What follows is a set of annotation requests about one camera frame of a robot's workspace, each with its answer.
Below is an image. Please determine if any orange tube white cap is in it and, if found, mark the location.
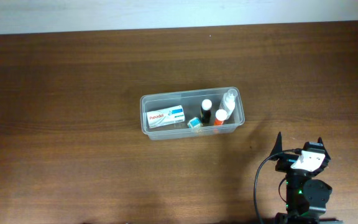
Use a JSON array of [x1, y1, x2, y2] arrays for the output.
[[214, 109, 227, 126]]

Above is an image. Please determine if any white spray bottle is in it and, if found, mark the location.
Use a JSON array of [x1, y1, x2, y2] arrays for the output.
[[219, 88, 237, 120]]

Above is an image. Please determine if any black bottle white cap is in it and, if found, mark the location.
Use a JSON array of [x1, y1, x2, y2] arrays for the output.
[[201, 99, 212, 124]]

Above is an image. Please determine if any small gold lid jar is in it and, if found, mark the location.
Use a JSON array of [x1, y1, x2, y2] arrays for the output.
[[187, 117, 203, 131]]

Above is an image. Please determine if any white Panadol medicine box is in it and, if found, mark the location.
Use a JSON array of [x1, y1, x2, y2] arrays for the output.
[[146, 105, 185, 128]]

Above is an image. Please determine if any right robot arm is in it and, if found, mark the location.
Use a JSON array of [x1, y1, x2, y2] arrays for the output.
[[270, 134, 343, 224]]

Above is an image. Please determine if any clear plastic container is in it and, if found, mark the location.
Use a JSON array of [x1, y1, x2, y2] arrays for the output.
[[140, 86, 245, 140]]

